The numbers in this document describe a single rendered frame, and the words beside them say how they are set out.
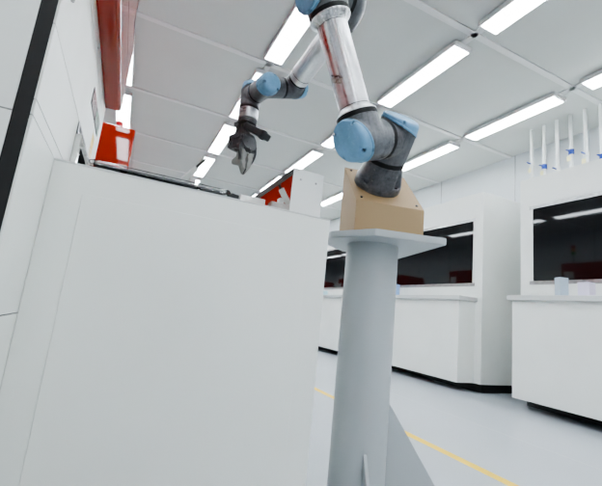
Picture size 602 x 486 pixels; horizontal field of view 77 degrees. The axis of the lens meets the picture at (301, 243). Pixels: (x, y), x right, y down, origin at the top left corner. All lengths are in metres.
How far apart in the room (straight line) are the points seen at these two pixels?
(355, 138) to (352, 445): 0.82
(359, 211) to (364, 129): 0.24
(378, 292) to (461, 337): 2.99
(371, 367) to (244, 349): 0.39
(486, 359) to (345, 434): 3.17
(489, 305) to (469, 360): 0.58
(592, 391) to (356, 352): 2.46
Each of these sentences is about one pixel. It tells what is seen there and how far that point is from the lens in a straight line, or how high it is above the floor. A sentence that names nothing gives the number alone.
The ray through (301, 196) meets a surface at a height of 0.88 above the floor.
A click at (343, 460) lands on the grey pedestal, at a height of 0.19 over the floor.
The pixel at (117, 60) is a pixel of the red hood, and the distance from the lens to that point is 1.30.
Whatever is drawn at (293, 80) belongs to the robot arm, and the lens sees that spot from 1.50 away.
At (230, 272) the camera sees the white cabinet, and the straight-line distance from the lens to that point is 0.88.
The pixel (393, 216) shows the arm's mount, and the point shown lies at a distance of 1.17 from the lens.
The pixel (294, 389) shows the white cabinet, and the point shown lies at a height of 0.39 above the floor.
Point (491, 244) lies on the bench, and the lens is 4.35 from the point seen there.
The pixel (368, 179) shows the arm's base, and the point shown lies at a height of 1.00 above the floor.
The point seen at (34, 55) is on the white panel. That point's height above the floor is 0.91.
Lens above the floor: 0.57
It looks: 10 degrees up
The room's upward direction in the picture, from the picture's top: 6 degrees clockwise
